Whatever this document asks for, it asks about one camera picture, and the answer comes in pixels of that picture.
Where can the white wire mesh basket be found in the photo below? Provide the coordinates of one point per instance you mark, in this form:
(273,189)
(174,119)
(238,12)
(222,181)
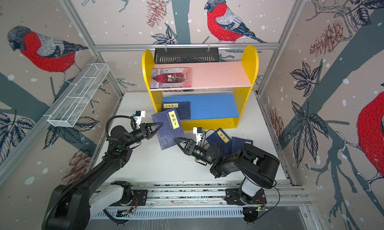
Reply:
(68,107)

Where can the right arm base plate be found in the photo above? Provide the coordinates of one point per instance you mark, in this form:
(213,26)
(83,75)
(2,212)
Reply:
(237,197)

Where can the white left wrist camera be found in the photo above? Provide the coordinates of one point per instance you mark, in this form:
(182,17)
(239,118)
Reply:
(138,116)

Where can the aluminium top crossbar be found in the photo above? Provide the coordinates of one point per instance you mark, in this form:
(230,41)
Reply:
(142,47)

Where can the red illustrated book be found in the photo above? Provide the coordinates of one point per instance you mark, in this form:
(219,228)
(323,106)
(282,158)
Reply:
(163,78)

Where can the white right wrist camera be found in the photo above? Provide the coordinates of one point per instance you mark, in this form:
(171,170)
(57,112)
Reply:
(198,132)

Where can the black perforated tray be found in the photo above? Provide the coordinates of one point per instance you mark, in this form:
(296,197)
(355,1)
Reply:
(186,55)

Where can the yellow shelf with coloured boards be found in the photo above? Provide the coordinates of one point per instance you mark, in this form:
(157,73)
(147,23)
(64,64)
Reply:
(218,94)

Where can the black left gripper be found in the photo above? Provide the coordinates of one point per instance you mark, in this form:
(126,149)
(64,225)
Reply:
(146,131)

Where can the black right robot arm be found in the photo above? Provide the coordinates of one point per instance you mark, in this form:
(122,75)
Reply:
(258,166)

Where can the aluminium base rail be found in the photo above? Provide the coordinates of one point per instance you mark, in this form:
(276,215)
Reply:
(177,201)

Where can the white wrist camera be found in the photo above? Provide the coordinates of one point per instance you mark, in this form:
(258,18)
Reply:
(198,132)
(138,116)

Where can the navy book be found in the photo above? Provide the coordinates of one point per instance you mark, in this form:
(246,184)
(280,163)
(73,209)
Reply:
(171,129)
(183,109)
(238,143)
(222,141)

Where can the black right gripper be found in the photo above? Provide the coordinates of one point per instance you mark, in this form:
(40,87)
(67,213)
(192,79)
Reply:
(192,148)

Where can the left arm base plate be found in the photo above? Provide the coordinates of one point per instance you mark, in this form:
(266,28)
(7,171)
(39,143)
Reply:
(134,199)

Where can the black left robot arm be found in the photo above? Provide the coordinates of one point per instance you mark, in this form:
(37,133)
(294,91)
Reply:
(72,207)

